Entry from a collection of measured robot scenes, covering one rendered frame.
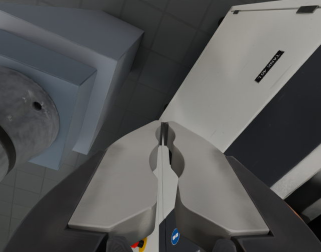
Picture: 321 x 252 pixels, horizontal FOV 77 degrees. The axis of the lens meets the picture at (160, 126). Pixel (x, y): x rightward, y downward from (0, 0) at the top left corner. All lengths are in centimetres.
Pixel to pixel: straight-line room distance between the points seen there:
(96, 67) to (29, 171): 153
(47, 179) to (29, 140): 155
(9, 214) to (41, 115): 205
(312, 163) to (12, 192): 203
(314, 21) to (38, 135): 55
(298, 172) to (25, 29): 51
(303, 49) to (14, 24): 54
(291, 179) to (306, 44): 28
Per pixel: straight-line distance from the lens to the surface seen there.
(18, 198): 215
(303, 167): 39
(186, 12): 120
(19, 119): 32
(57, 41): 43
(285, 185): 40
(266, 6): 81
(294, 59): 52
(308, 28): 56
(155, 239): 69
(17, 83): 33
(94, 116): 46
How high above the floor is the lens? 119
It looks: 61 degrees down
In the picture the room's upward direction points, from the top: 179 degrees clockwise
